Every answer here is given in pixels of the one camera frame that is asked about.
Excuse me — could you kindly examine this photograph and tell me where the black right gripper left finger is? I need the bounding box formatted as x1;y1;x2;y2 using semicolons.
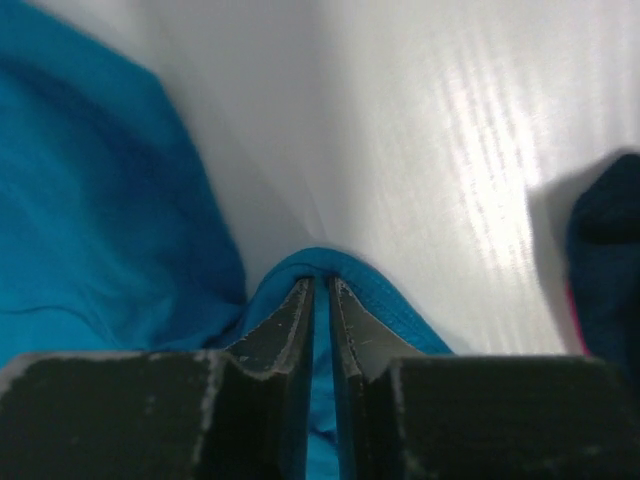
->
1;279;314;479

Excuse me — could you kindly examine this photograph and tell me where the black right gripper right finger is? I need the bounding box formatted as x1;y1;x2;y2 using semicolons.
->
329;278;639;479

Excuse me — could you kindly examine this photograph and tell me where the teal t shirt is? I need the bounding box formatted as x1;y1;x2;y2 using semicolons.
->
1;1;448;479

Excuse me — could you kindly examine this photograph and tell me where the folded navy t shirt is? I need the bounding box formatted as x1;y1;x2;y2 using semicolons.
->
566;153;639;389

